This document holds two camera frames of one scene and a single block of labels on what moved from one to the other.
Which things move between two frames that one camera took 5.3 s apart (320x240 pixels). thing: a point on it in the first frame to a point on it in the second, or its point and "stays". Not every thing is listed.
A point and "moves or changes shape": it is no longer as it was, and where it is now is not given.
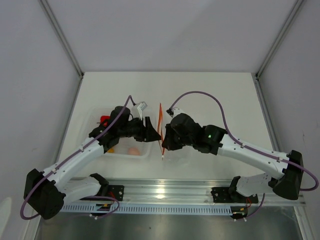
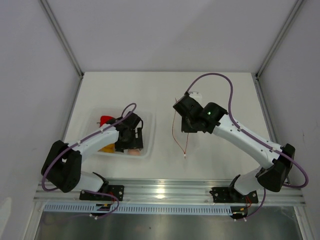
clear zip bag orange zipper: [160, 131] moves or changes shape
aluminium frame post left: [54, 22] stays
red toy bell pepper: [104, 117] stays
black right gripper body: [181, 141] to [187, 126]
